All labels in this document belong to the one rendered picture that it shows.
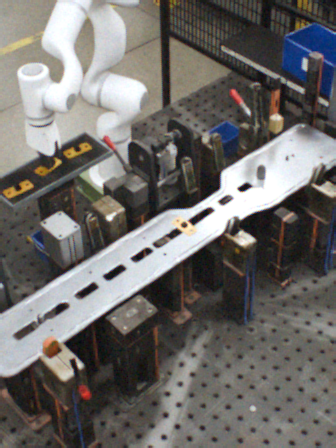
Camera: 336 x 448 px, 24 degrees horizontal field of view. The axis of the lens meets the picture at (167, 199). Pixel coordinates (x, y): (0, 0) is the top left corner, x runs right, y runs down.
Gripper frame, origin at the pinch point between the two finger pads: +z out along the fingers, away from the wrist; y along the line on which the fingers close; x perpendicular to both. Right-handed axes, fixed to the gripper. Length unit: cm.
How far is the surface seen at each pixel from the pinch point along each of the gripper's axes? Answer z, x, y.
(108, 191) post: 10.5, 8.7, 15.4
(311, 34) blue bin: 7, 119, 22
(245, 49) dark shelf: 16, 108, 0
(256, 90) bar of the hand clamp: -2, 65, 32
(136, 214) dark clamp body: 20.4, 13.7, 21.7
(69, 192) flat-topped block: 11.7, 2.3, 5.1
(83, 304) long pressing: 18.4, -24.4, 34.2
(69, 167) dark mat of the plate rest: 2.6, 3.6, 5.2
